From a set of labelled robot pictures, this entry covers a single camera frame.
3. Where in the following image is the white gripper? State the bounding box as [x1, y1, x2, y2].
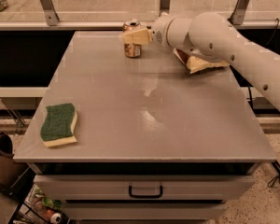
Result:
[122, 12, 174, 49]

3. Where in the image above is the orange soda can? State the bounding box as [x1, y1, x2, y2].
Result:
[122, 20, 141, 58]

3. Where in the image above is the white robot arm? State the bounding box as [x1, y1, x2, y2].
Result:
[122, 12, 280, 111]

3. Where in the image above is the green and yellow sponge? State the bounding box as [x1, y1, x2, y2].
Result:
[40, 103, 77, 147]

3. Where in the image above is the brown and yellow chip bag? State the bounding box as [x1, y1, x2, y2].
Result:
[173, 49, 229, 74]

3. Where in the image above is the upper grey drawer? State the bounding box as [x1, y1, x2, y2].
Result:
[35, 175, 254, 201]

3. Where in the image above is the grey drawer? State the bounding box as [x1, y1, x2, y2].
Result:
[35, 175, 254, 201]
[63, 203, 226, 220]

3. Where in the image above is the brown bin at left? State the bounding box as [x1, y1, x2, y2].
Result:
[0, 133, 27, 189]

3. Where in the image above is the lower grey drawer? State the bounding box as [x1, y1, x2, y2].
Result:
[63, 203, 226, 220]

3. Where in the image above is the cluttered items lower left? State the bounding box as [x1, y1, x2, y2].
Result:
[22, 185, 65, 224]

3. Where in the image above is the left metal window bracket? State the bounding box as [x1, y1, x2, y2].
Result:
[40, 0, 59, 26]

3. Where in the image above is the right metal window bracket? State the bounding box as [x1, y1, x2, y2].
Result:
[229, 0, 250, 25]

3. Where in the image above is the black hanging cable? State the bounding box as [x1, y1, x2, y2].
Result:
[264, 17, 280, 47]

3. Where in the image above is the black drawer handle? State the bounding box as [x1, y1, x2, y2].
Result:
[128, 186, 163, 200]

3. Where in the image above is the black cable on floor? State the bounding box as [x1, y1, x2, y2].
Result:
[267, 166, 280, 198]

